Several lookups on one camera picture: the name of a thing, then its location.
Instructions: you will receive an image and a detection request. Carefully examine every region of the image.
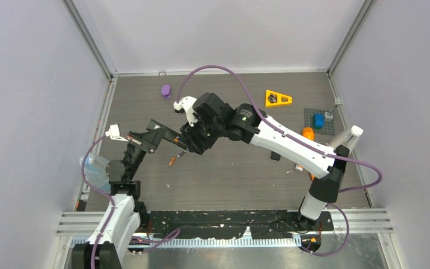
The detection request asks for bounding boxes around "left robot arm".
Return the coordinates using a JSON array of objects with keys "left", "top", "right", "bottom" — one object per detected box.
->
[{"left": 71, "top": 124, "right": 169, "bottom": 268}]

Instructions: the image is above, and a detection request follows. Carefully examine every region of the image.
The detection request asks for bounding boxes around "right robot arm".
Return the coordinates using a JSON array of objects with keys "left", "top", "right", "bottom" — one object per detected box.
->
[{"left": 174, "top": 92, "right": 350, "bottom": 230}]

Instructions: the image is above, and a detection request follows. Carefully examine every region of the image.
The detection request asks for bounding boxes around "grey lego technic beam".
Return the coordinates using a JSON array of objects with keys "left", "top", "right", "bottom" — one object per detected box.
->
[{"left": 324, "top": 98, "right": 343, "bottom": 122}]

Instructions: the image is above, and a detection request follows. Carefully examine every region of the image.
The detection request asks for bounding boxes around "purple plastic cap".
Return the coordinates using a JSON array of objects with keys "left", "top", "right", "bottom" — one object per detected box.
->
[{"left": 160, "top": 84, "right": 171, "bottom": 99}]

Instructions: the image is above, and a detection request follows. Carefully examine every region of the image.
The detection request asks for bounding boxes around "black remote control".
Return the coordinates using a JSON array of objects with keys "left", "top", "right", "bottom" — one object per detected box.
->
[
  {"left": 270, "top": 151, "right": 281, "bottom": 161},
  {"left": 163, "top": 136, "right": 188, "bottom": 150}
]

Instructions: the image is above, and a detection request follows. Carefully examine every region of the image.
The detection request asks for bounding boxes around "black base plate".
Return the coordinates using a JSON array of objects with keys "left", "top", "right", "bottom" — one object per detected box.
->
[{"left": 128, "top": 210, "right": 334, "bottom": 251}]

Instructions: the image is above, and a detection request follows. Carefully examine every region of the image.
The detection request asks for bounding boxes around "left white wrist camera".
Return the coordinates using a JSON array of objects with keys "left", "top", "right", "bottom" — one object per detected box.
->
[{"left": 104, "top": 123, "right": 128, "bottom": 142}]

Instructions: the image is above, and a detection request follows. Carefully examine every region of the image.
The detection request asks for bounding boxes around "purple cable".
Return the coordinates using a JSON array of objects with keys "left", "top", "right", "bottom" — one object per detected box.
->
[
  {"left": 176, "top": 64, "right": 384, "bottom": 258},
  {"left": 81, "top": 134, "right": 181, "bottom": 269}
]

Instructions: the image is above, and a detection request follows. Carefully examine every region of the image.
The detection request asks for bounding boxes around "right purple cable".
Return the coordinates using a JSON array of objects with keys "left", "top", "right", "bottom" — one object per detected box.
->
[{"left": 176, "top": 64, "right": 384, "bottom": 258}]

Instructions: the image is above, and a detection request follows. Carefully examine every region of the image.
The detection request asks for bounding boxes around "yellow triangular toy block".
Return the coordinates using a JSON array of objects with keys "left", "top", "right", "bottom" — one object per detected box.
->
[{"left": 265, "top": 90, "right": 293, "bottom": 108}]

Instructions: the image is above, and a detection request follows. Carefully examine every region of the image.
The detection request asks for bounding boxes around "orange plastic flashlight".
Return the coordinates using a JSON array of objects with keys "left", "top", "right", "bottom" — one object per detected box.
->
[{"left": 302, "top": 127, "right": 315, "bottom": 141}]

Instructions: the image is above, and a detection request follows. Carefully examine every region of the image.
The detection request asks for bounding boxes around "small ice cream toy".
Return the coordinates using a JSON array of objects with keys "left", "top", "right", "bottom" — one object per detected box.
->
[{"left": 295, "top": 164, "right": 304, "bottom": 172}]

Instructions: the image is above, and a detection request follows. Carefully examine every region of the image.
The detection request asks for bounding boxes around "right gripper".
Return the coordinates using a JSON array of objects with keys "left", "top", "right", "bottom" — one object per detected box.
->
[{"left": 180, "top": 113, "right": 224, "bottom": 155}]

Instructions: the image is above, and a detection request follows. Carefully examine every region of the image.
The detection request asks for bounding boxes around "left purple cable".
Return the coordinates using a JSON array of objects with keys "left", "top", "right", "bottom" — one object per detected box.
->
[{"left": 81, "top": 134, "right": 181, "bottom": 269}]

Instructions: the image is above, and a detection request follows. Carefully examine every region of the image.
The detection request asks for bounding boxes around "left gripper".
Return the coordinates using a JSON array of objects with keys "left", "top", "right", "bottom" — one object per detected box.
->
[{"left": 123, "top": 126, "right": 166, "bottom": 180}]

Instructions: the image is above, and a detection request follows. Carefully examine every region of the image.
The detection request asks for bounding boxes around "blue lego brick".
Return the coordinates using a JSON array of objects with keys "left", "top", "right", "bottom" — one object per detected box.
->
[{"left": 312, "top": 114, "right": 324, "bottom": 129}]

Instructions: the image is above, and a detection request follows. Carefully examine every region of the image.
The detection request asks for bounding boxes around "grey lego baseplate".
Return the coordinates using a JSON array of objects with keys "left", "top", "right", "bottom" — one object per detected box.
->
[{"left": 304, "top": 108, "right": 335, "bottom": 136}]

